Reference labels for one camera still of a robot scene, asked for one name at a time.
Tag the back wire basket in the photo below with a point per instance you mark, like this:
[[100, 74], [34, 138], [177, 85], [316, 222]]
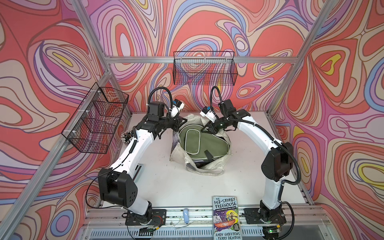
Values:
[[204, 68]]

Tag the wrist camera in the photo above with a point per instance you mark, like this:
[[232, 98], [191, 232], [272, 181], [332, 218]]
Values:
[[209, 114], [176, 108]]

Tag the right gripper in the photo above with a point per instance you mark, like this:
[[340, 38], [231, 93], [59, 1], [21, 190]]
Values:
[[211, 128]]

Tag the left wire basket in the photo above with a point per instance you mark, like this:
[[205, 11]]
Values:
[[96, 120]]

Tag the white canvas tote bag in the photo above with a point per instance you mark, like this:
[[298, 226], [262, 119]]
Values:
[[178, 155]]

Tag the cup of pencils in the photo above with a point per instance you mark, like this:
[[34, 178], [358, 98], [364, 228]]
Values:
[[128, 136]]

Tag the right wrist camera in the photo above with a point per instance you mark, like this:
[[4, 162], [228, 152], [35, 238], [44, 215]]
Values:
[[209, 114]]

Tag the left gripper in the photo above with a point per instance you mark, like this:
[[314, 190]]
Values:
[[178, 122]]

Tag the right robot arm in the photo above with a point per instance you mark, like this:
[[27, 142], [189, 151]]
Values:
[[280, 167]]

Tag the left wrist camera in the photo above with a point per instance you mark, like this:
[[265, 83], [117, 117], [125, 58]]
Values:
[[176, 108]]

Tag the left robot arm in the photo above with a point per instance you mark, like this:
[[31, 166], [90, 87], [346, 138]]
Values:
[[116, 184]]

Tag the right base connector box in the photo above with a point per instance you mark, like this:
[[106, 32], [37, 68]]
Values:
[[271, 232]]

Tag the green circuit board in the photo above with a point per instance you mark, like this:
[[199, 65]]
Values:
[[146, 232]]

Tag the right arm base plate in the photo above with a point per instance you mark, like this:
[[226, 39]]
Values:
[[265, 216]]

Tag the small blue white device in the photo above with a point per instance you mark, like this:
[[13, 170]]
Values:
[[186, 216]]

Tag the treehouse paperback book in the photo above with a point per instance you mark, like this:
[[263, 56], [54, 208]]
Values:
[[226, 223]]

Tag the wire basket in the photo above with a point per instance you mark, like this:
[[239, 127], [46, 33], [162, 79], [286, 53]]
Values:
[[204, 68], [96, 120]]

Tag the green paddle case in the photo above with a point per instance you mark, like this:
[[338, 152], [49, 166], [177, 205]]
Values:
[[202, 148]]

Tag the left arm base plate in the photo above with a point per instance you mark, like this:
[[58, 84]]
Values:
[[156, 218]]

